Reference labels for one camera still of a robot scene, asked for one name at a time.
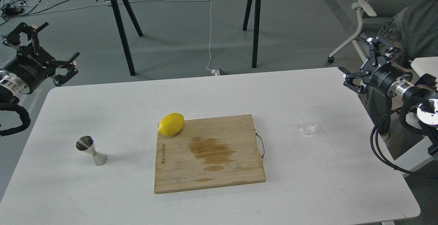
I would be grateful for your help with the yellow lemon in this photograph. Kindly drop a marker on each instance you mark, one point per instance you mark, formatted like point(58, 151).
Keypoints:
point(171, 124)

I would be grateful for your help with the steel double jigger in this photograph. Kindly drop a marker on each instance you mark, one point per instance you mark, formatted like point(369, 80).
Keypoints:
point(86, 144)

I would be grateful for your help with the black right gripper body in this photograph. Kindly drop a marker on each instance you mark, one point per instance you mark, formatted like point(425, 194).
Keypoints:
point(387, 76)

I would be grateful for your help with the bamboo cutting board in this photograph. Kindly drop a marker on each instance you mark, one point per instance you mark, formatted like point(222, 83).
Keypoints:
point(209, 153)

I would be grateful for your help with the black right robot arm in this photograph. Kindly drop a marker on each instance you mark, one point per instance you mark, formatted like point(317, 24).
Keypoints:
point(418, 114)

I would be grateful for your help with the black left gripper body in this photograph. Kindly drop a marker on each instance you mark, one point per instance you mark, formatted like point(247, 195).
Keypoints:
point(27, 70)

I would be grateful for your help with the grey office chair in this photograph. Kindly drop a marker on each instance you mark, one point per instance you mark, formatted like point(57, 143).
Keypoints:
point(370, 15)

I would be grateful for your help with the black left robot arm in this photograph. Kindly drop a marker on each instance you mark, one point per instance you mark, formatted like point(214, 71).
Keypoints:
point(23, 35)

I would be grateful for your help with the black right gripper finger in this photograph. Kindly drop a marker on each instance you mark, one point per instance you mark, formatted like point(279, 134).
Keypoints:
point(351, 76)
point(376, 52)

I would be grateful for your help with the small clear glass cup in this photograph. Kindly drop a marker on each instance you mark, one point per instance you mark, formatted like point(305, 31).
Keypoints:
point(309, 124)

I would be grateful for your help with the seated person grey clothes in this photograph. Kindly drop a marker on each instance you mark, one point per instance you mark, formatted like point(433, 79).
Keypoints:
point(414, 30)

